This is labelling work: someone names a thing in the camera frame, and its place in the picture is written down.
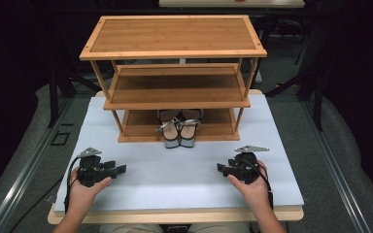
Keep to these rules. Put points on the person's left hand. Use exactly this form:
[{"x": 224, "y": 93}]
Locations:
[{"x": 84, "y": 194}]

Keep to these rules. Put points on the person's right hand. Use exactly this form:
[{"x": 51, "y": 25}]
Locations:
[{"x": 255, "y": 192}]

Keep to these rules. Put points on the black metal stand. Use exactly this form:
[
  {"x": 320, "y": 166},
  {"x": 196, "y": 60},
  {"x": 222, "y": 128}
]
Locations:
[
  {"x": 54, "y": 97},
  {"x": 317, "y": 97}
]

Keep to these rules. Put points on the white table mat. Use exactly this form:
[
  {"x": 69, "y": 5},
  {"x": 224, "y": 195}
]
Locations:
[{"x": 175, "y": 181}]

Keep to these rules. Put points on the wooden table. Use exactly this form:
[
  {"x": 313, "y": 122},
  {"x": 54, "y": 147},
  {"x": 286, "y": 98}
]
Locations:
[{"x": 175, "y": 218}]

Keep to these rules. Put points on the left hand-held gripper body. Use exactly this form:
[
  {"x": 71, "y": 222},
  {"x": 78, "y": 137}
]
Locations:
[{"x": 89, "y": 170}]

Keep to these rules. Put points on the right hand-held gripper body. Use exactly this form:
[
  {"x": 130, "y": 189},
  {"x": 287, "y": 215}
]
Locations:
[{"x": 247, "y": 168}]

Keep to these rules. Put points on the wooden three-tier shoe rack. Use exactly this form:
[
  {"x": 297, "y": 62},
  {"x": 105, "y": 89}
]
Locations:
[{"x": 175, "y": 35}]

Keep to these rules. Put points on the person's left leg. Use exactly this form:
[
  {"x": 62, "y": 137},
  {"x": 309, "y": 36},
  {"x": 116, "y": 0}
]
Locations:
[{"x": 129, "y": 229}]

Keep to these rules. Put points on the metal floor rail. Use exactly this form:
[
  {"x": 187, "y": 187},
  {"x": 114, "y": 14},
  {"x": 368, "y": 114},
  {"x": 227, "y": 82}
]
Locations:
[
  {"x": 19, "y": 187},
  {"x": 336, "y": 168}
]

